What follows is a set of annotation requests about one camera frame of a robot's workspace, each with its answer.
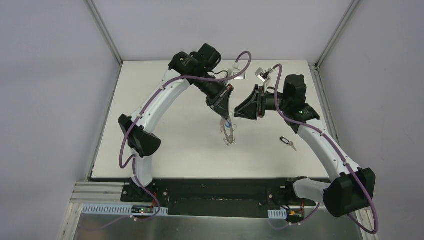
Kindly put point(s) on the key with blue tag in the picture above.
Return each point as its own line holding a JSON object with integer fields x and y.
{"x": 228, "y": 124}

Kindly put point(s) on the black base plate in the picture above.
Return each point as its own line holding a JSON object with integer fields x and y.
{"x": 203, "y": 197}

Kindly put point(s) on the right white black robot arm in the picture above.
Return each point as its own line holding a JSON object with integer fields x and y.
{"x": 351, "y": 187}

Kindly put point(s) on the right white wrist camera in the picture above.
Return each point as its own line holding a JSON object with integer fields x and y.
{"x": 264, "y": 75}

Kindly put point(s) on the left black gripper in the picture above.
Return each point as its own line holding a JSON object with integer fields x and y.
{"x": 218, "y": 94}

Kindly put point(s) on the right white cable duct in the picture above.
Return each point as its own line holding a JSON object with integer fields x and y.
{"x": 277, "y": 214}

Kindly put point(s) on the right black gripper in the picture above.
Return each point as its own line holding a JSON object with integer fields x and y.
{"x": 259, "y": 102}

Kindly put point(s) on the round metal keyring disc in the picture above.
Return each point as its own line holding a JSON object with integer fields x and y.
{"x": 229, "y": 137}

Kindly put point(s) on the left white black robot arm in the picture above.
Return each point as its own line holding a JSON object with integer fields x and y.
{"x": 185, "y": 70}

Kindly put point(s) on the key with black tag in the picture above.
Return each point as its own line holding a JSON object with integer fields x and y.
{"x": 288, "y": 142}

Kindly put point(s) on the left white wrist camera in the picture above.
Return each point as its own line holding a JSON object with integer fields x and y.
{"x": 235, "y": 70}

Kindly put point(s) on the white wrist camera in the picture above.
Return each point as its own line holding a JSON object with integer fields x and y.
{"x": 235, "y": 70}
{"x": 264, "y": 75}

